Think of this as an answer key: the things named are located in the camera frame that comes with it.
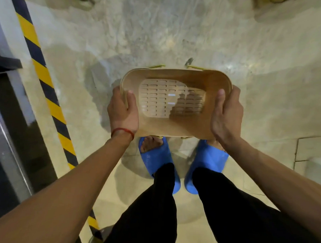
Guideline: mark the person's left forearm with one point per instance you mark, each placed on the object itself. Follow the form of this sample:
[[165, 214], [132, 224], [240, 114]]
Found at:
[[63, 195]]

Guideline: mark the blue slipper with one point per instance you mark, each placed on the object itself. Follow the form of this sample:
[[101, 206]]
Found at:
[[206, 158], [156, 156]]

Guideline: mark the person's left hand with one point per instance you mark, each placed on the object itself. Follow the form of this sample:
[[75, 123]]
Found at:
[[121, 116]]

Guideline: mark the person's right hand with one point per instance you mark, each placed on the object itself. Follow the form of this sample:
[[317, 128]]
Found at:
[[228, 120]]

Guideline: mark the tan plastic basket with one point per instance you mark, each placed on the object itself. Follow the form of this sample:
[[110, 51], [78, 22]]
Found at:
[[176, 126]]

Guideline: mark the black metal shelf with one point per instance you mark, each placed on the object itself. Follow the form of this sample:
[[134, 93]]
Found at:
[[9, 156]]

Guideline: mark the person's right forearm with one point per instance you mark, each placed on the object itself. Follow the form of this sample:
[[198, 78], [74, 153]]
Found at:
[[284, 187]]

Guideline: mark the black trousers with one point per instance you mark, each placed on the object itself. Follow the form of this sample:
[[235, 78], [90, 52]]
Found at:
[[225, 219]]

